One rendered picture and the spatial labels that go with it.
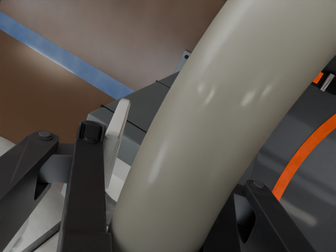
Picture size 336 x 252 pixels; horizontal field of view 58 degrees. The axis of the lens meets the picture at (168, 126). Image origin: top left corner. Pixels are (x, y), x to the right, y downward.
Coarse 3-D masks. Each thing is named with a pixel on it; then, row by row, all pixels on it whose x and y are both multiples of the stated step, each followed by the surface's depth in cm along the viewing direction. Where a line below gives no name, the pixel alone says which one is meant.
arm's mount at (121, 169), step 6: (120, 162) 67; (114, 168) 65; (120, 168) 65; (126, 168) 66; (114, 174) 63; (120, 174) 64; (126, 174) 65; (114, 180) 63; (120, 180) 63; (108, 186) 64; (114, 186) 64; (120, 186) 63; (108, 192) 65; (114, 192) 64; (114, 198) 65
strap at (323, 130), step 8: (328, 120) 123; (320, 128) 125; (328, 128) 124; (312, 136) 127; (320, 136) 126; (304, 144) 129; (312, 144) 128; (296, 152) 131; (304, 152) 130; (296, 160) 132; (288, 168) 135; (296, 168) 134; (280, 176) 137; (288, 176) 136; (280, 184) 138; (272, 192) 141; (280, 192) 140
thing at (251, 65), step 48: (240, 0) 7; (288, 0) 6; (240, 48) 7; (288, 48) 6; (192, 96) 7; (240, 96) 7; (288, 96) 7; (144, 144) 8; (192, 144) 7; (240, 144) 7; (144, 192) 8; (192, 192) 8; (144, 240) 8; (192, 240) 8
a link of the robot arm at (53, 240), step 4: (56, 232) 50; (52, 236) 49; (56, 236) 49; (48, 240) 48; (52, 240) 49; (56, 240) 49; (40, 244) 49; (44, 244) 48; (48, 244) 48; (52, 244) 48; (56, 244) 49; (36, 248) 47; (40, 248) 47; (44, 248) 48; (48, 248) 48; (52, 248) 48
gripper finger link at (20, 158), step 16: (16, 144) 12; (32, 144) 12; (48, 144) 12; (0, 160) 10; (16, 160) 11; (32, 160) 11; (0, 176) 10; (16, 176) 10; (32, 176) 11; (0, 192) 9; (16, 192) 10; (32, 192) 11; (0, 208) 9; (16, 208) 10; (32, 208) 12; (0, 224) 9; (16, 224) 11; (0, 240) 9
